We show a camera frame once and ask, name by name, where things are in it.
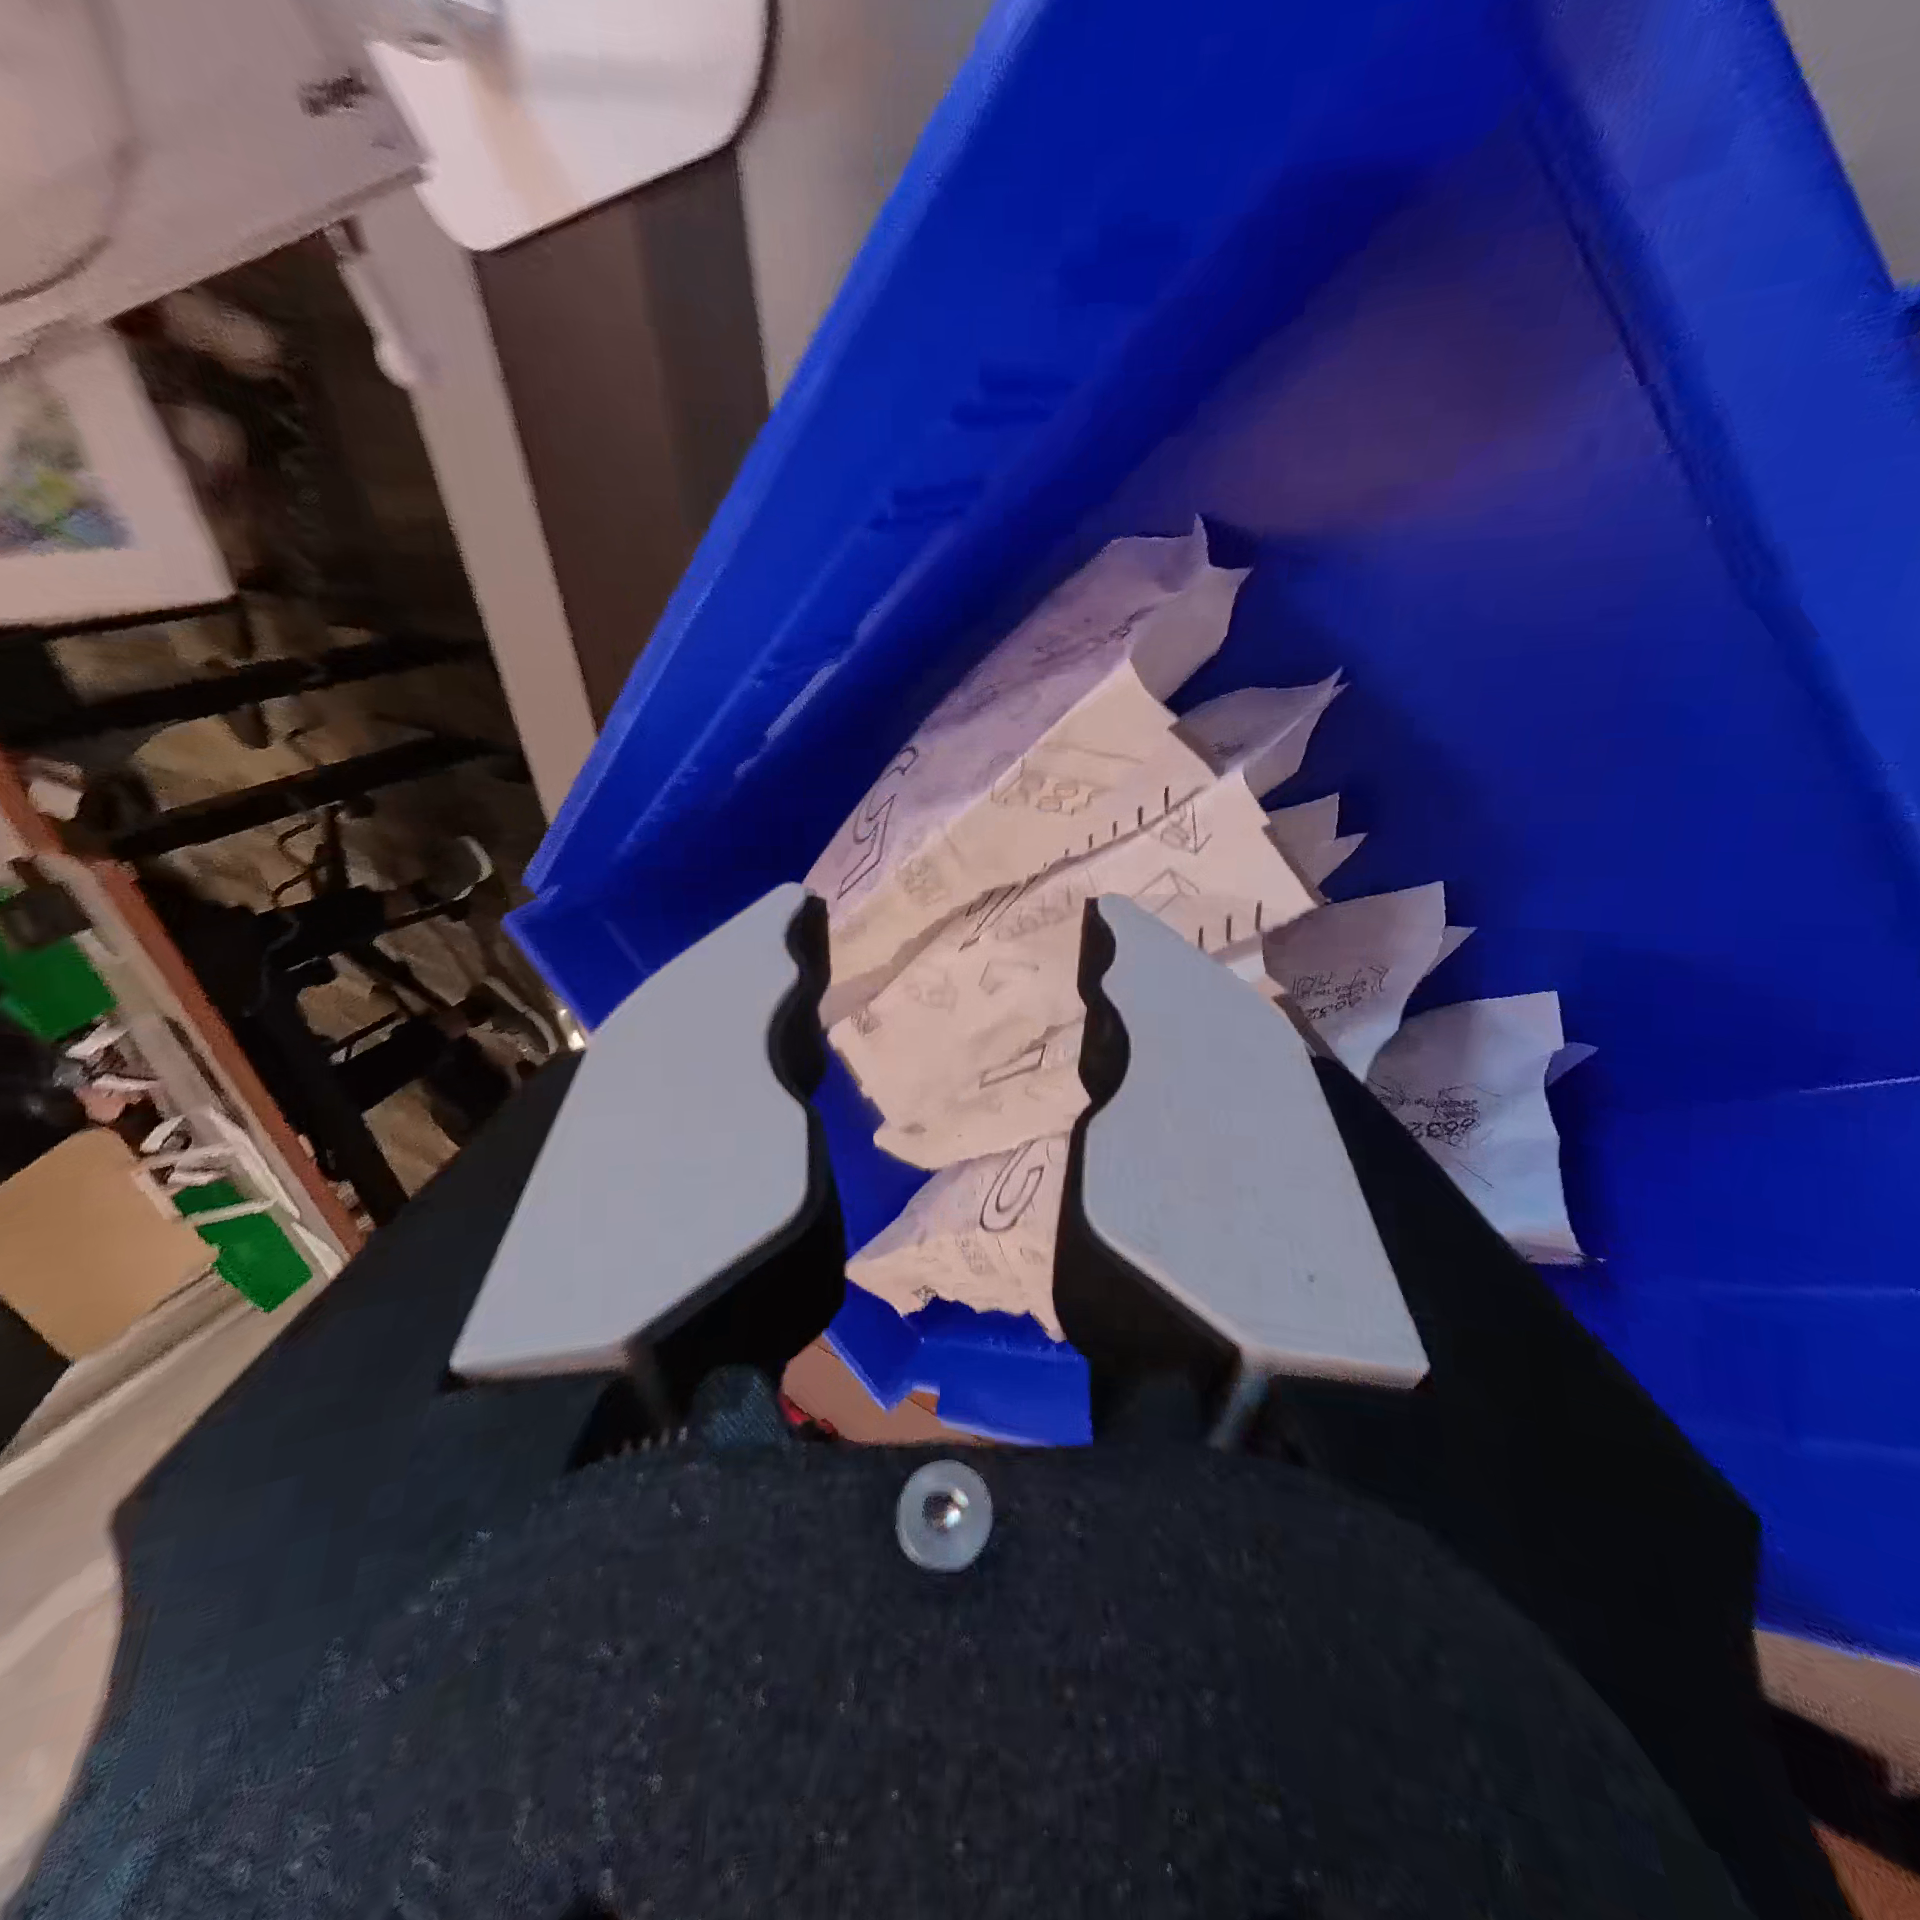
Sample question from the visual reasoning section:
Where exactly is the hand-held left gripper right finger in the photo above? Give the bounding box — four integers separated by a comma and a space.
1054, 894, 1430, 1392

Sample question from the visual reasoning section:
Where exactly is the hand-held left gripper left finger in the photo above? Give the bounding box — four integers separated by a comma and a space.
449, 883, 845, 1385

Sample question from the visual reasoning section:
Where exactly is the pile of printed paper bags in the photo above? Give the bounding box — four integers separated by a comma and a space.
802, 518, 1595, 1344

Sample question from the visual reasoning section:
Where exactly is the blue plastic bin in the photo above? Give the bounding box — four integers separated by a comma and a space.
502, 0, 1920, 1672

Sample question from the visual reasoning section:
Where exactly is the green plastic piece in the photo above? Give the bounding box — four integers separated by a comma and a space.
172, 1185, 317, 1314
0, 930, 108, 1046

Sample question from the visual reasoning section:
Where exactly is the brown cardboard sheet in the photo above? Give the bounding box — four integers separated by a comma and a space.
0, 1127, 216, 1363

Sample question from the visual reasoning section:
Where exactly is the white framed poster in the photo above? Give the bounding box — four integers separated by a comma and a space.
0, 335, 238, 626

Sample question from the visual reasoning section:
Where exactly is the open instruction booklet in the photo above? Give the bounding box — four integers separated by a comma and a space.
0, 0, 433, 360

